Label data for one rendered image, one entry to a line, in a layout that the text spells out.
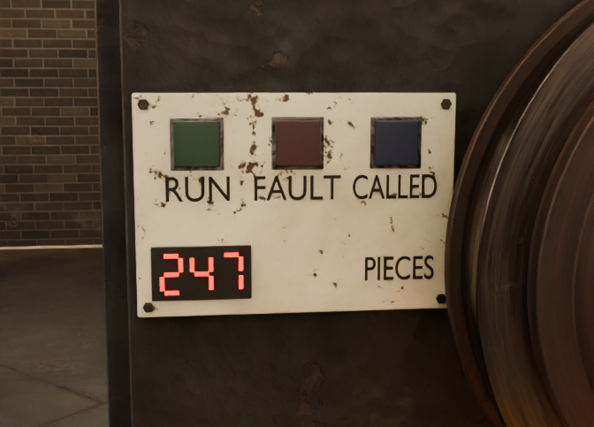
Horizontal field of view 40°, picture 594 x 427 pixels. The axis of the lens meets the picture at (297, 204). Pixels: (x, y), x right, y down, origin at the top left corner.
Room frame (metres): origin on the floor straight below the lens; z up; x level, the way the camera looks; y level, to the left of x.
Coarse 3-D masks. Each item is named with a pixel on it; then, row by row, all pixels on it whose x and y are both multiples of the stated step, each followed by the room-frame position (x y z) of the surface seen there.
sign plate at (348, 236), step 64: (256, 128) 0.65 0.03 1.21; (448, 128) 0.67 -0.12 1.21; (192, 192) 0.64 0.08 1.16; (256, 192) 0.65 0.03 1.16; (320, 192) 0.66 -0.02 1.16; (384, 192) 0.66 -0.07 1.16; (448, 192) 0.67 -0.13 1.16; (192, 256) 0.64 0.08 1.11; (256, 256) 0.65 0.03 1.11; (320, 256) 0.66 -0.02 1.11; (384, 256) 0.66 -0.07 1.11
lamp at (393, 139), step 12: (384, 120) 0.66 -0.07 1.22; (396, 120) 0.66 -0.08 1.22; (408, 120) 0.66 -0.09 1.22; (384, 132) 0.66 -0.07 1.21; (396, 132) 0.66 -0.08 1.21; (408, 132) 0.66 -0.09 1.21; (384, 144) 0.66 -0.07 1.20; (396, 144) 0.66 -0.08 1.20; (408, 144) 0.66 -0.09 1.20; (384, 156) 0.66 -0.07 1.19; (396, 156) 0.66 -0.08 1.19; (408, 156) 0.66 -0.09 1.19
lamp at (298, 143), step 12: (300, 120) 0.65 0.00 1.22; (312, 120) 0.65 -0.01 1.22; (276, 132) 0.65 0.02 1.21; (288, 132) 0.65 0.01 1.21; (300, 132) 0.65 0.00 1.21; (312, 132) 0.65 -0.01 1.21; (276, 144) 0.65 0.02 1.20; (288, 144) 0.65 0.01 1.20; (300, 144) 0.65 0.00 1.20; (312, 144) 0.65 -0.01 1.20; (276, 156) 0.65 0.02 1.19; (288, 156) 0.65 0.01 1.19; (300, 156) 0.65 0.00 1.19; (312, 156) 0.65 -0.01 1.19
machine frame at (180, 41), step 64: (128, 0) 0.66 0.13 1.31; (192, 0) 0.66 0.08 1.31; (256, 0) 0.67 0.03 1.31; (320, 0) 0.68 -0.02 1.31; (384, 0) 0.68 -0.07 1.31; (448, 0) 0.69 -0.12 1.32; (512, 0) 0.69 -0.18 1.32; (576, 0) 0.70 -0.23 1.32; (128, 64) 0.66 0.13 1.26; (192, 64) 0.66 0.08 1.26; (256, 64) 0.67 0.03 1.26; (320, 64) 0.68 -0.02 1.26; (384, 64) 0.68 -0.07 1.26; (448, 64) 0.69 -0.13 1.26; (512, 64) 0.69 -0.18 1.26; (128, 128) 0.66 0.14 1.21; (128, 192) 0.66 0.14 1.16; (128, 256) 0.66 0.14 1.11; (128, 320) 0.66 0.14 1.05; (192, 320) 0.66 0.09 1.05; (256, 320) 0.67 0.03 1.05; (320, 320) 0.68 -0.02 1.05; (384, 320) 0.68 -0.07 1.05; (448, 320) 0.69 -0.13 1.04; (128, 384) 0.74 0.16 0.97; (192, 384) 0.66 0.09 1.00; (256, 384) 0.67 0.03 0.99; (320, 384) 0.68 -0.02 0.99; (384, 384) 0.68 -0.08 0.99; (448, 384) 0.69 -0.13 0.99
